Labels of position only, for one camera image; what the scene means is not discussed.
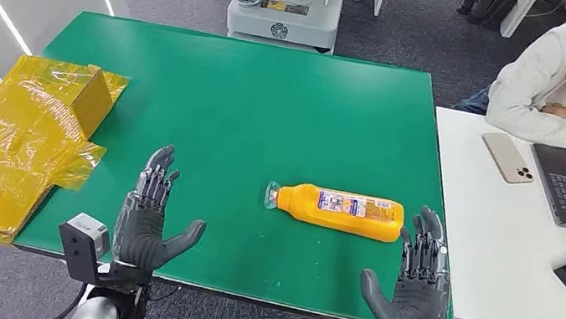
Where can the orange plastic bottle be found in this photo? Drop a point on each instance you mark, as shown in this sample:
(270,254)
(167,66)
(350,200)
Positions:
(342,215)

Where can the yellow taped cardboard box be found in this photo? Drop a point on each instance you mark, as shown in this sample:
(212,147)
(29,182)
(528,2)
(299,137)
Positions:
(4,150)

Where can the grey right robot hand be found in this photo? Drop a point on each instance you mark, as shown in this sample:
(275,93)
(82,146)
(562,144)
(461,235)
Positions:
(418,307)

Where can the white robot base machine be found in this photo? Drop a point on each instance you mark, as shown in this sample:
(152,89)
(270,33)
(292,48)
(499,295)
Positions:
(282,12)

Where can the green table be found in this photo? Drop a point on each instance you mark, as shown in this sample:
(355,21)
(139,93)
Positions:
(268,111)

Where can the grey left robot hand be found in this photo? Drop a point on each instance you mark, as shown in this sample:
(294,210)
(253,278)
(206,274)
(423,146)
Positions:
(140,232)

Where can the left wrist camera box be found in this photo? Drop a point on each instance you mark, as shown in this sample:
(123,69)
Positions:
(79,248)

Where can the black cylindrical object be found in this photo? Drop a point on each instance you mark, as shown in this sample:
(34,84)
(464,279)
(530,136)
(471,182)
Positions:
(468,0)
(484,6)
(501,14)

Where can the beige smartphone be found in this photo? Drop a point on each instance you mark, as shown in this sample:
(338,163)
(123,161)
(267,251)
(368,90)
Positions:
(506,157)

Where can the person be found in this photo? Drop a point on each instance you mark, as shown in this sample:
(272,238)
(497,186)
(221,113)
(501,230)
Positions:
(541,79)

